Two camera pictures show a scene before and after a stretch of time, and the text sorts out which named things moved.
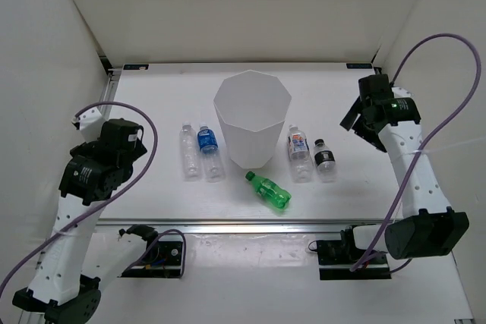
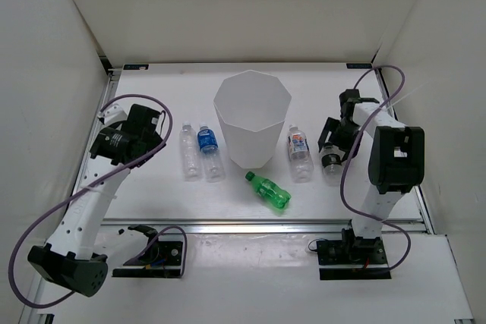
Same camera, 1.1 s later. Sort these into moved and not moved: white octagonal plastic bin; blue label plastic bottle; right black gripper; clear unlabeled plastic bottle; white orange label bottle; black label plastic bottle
Moved: right black gripper; black label plastic bottle
Not moved: white orange label bottle; white octagonal plastic bin; blue label plastic bottle; clear unlabeled plastic bottle
